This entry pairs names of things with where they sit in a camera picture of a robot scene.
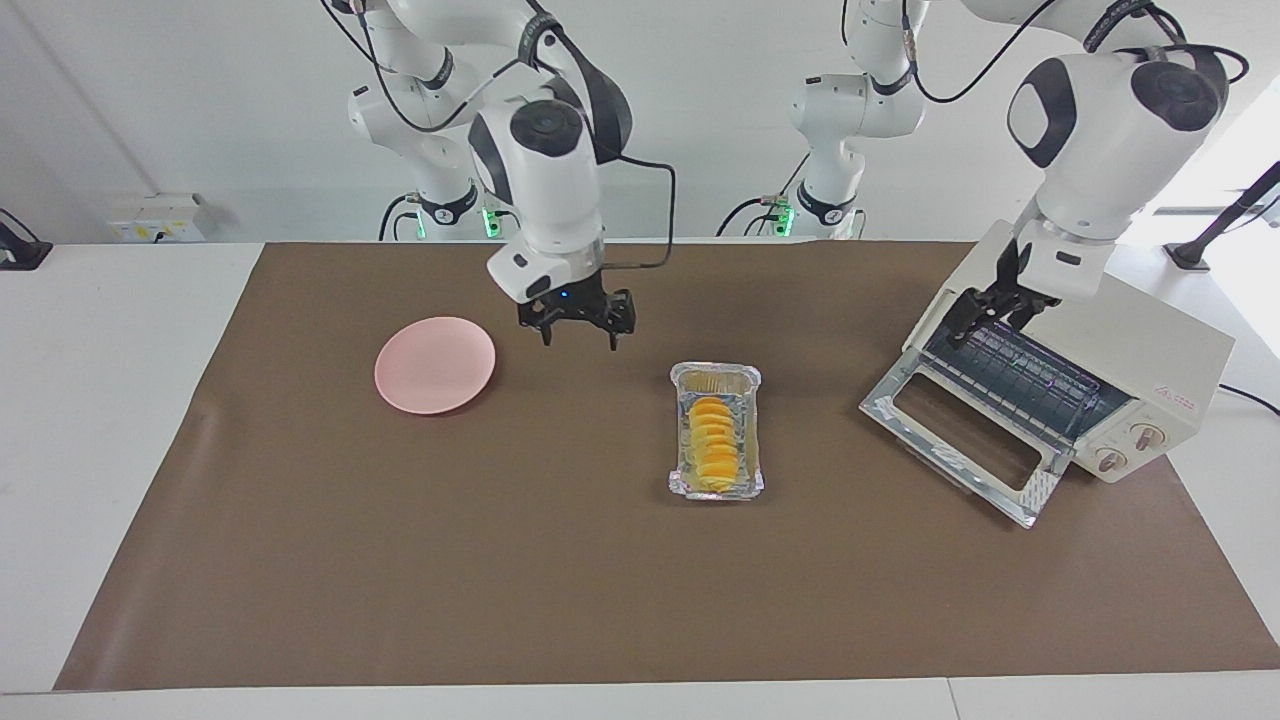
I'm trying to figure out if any brown table mat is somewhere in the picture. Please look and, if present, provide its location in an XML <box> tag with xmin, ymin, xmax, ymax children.
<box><xmin>52</xmin><ymin>240</ymin><xmax>1280</xmax><ymax>691</ymax></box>

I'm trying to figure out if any white wall power outlet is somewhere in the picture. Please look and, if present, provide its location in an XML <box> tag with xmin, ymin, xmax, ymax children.
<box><xmin>108</xmin><ymin>195</ymin><xmax>206</xmax><ymax>244</ymax></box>

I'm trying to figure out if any black oven power cable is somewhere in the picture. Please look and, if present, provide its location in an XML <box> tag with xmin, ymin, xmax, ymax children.
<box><xmin>1218</xmin><ymin>383</ymin><xmax>1280</xmax><ymax>417</ymax></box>

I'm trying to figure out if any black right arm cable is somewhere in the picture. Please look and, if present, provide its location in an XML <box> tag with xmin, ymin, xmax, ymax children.
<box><xmin>320</xmin><ymin>0</ymin><xmax>678</xmax><ymax>271</ymax></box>

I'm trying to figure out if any black camera stand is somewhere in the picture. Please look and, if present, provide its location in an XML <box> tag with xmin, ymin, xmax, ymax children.
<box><xmin>1165</xmin><ymin>160</ymin><xmax>1280</xmax><ymax>273</ymax></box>
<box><xmin>0</xmin><ymin>208</ymin><xmax>53</xmax><ymax>271</ymax></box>

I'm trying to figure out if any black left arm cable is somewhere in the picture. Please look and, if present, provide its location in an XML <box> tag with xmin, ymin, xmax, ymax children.
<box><xmin>848</xmin><ymin>0</ymin><xmax>1251</xmax><ymax>107</ymax></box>

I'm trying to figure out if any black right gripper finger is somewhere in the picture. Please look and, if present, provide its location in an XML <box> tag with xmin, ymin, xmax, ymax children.
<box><xmin>517</xmin><ymin>297</ymin><xmax>557</xmax><ymax>349</ymax></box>
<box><xmin>604</xmin><ymin>289</ymin><xmax>638</xmax><ymax>352</ymax></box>

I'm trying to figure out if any white toaster oven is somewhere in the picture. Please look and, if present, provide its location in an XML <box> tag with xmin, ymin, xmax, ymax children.
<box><xmin>905</xmin><ymin>220</ymin><xmax>1236</xmax><ymax>485</ymax></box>

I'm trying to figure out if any silver glass oven door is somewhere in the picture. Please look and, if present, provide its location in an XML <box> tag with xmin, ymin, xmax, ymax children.
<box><xmin>858</xmin><ymin>355</ymin><xmax>1073</xmax><ymax>529</ymax></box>

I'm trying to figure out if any aluminium foil tray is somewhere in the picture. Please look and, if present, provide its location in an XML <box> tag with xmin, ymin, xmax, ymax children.
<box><xmin>668</xmin><ymin>362</ymin><xmax>766</xmax><ymax>501</ymax></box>

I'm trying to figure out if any sliced orange bread loaf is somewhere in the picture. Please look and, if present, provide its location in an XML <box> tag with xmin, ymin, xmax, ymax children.
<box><xmin>688</xmin><ymin>397</ymin><xmax>742</xmax><ymax>494</ymax></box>

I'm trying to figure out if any pink round plate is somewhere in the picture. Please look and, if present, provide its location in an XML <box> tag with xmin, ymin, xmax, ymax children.
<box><xmin>374</xmin><ymin>316</ymin><xmax>497</xmax><ymax>416</ymax></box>

